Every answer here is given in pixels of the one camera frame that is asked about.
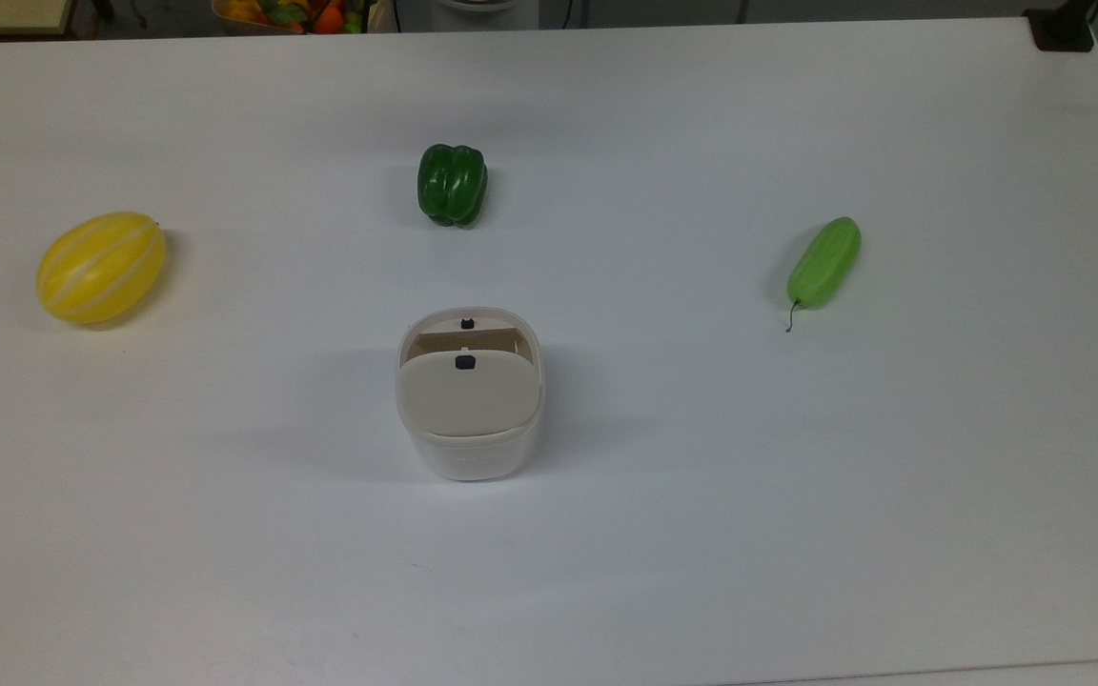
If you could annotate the yellow striped melon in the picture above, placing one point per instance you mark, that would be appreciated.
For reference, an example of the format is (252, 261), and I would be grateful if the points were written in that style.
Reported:
(101, 268)

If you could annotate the dark green bell pepper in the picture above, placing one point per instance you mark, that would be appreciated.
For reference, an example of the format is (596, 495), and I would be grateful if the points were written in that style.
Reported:
(452, 185)

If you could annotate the light green long pepper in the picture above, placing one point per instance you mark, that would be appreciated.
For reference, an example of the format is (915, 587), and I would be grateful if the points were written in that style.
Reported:
(825, 261)

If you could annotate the light wooden board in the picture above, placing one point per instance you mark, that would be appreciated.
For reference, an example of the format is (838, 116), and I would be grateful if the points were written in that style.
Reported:
(1, 15)

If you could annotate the basket of toy fruit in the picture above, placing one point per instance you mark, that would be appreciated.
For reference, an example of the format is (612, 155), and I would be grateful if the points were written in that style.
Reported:
(296, 13)

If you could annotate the white desktop garbage bin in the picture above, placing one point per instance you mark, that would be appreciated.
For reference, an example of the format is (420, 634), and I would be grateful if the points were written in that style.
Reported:
(473, 457)

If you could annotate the beige swing bin lid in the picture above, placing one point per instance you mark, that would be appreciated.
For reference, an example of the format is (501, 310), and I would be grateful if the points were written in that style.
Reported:
(468, 400)

